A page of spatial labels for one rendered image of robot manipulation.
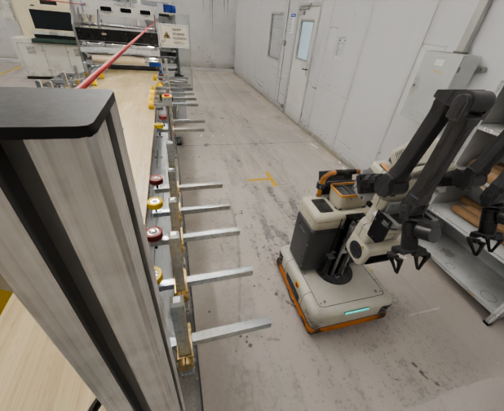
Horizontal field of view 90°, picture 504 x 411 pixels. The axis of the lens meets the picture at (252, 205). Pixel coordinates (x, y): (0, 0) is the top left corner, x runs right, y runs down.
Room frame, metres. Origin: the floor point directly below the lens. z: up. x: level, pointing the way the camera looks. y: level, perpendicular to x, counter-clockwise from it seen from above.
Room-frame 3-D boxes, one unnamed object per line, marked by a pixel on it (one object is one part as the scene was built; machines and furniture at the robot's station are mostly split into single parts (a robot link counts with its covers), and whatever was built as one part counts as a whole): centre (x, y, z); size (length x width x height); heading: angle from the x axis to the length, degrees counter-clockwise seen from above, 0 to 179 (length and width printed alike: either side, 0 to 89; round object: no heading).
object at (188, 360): (0.39, 0.18, 0.83); 0.14 x 0.06 x 0.05; 19
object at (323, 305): (1.29, -0.65, 0.16); 0.67 x 0.64 x 0.25; 18
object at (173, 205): (0.85, 0.33, 0.87); 0.04 x 0.04 x 0.48; 19
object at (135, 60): (4.79, 2.26, 1.05); 1.43 x 0.12 x 0.12; 109
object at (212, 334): (0.44, 0.10, 0.83); 0.43 x 0.03 x 0.04; 109
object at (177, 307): (0.37, 0.17, 0.89); 0.04 x 0.04 x 0.48; 19
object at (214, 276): (0.68, 0.18, 0.82); 0.43 x 0.03 x 0.04; 109
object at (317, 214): (1.38, -0.63, 0.59); 0.55 x 0.34 x 0.83; 108
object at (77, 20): (5.05, 2.36, 0.95); 1.65 x 0.70 x 1.90; 109
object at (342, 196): (1.40, -0.62, 0.87); 0.23 x 0.15 x 0.11; 108
